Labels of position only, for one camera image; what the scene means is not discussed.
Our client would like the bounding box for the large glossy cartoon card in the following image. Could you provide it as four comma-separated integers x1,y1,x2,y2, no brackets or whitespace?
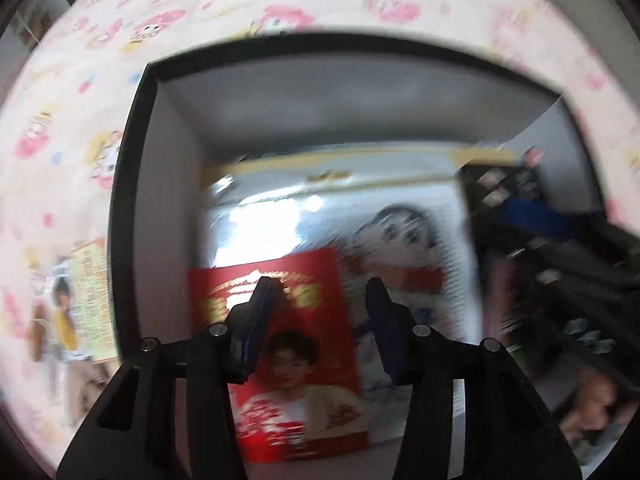
200,145,518,451

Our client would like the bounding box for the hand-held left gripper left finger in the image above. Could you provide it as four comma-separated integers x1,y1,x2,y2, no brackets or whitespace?
56,276,283,480

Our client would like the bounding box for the yellow-green printed card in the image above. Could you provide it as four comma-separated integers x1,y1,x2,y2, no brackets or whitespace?
70,239,121,363

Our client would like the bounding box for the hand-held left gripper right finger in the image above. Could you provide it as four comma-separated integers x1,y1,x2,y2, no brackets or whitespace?
364,277,583,480

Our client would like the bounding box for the person's right hand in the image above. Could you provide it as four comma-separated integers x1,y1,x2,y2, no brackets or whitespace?
560,365,633,443

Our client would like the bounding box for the pink cartoon printed blanket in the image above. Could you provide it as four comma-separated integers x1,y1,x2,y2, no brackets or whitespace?
0,0,640,480

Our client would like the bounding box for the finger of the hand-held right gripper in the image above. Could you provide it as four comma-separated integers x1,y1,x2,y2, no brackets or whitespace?
495,197,586,246

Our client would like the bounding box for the round cartoon sticker card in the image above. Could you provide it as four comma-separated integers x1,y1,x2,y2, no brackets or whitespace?
30,260,83,366

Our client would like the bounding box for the red photo card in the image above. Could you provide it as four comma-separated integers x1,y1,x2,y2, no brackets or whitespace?
187,247,371,463

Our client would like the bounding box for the large black container box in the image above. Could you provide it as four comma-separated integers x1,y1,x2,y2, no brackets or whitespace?
107,32,618,461

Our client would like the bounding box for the black box with rainbow print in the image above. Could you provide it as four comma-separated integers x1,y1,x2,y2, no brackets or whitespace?
457,157,546,221

